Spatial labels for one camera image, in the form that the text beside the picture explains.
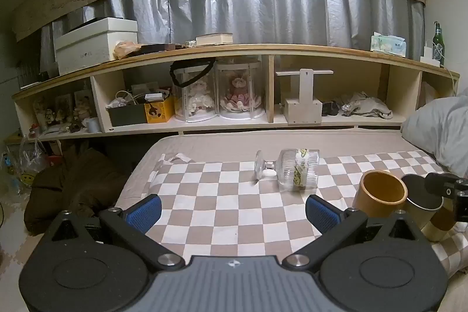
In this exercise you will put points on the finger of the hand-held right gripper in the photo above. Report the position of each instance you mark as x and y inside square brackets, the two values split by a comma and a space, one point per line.
[440, 183]

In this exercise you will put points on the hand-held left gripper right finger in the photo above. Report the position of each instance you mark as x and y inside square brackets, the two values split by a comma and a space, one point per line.
[321, 214]

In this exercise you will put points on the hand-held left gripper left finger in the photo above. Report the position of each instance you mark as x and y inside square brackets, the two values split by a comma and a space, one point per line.
[144, 214]

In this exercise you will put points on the clear ribbed glass cup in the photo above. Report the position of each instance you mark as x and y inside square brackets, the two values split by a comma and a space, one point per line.
[292, 167]

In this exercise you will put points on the metal cup with dark inside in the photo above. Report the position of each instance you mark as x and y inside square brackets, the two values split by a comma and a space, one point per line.
[420, 204]

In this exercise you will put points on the tan bamboo cup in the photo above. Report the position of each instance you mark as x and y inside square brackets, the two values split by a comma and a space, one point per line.
[376, 198]

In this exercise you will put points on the grey pillow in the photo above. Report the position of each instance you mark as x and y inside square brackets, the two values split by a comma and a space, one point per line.
[438, 125]

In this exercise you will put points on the checkered beige blanket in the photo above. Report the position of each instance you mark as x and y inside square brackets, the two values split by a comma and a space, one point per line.
[226, 195]

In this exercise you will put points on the dark green storage box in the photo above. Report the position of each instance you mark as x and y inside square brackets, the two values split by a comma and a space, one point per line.
[126, 114]

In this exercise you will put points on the yellow cardboard box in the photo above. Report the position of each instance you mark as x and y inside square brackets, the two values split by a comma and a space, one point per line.
[159, 111]

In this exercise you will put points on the crumpled grey cloth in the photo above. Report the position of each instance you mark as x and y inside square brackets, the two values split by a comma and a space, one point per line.
[367, 105]

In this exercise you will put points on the long wooden shelf unit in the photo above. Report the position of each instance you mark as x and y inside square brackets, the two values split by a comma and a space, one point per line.
[278, 114]

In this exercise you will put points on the wooden stand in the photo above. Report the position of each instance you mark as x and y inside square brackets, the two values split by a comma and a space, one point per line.
[303, 100]

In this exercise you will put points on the small white box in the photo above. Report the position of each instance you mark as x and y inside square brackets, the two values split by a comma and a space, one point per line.
[429, 56]

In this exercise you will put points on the clear plastic bag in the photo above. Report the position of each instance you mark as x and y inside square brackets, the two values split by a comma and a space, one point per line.
[31, 155]

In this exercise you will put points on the white doll in clear case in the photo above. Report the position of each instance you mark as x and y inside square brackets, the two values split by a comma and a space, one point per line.
[197, 96]

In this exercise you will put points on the group of small figurines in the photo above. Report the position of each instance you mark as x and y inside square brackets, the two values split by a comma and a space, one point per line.
[62, 111]

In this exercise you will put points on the green glass bottle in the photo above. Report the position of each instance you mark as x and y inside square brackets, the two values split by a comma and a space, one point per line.
[438, 45]

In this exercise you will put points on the pink doll in clear case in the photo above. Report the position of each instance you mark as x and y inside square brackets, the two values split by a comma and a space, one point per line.
[239, 91]

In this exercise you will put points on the green tissue box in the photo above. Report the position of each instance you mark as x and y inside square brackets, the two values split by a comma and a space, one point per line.
[388, 43]

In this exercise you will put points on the crumpled orange bag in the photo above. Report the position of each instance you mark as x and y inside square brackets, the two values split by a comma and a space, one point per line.
[126, 49]

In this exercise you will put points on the flat dark brown box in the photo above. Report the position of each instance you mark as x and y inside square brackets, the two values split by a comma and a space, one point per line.
[159, 48]

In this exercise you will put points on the white shoe box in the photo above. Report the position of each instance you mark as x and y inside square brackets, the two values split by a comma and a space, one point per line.
[91, 47]

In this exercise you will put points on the thick book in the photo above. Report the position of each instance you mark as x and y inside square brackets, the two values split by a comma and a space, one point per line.
[214, 39]

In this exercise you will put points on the grey curtain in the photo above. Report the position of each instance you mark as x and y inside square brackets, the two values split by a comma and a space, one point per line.
[256, 8]

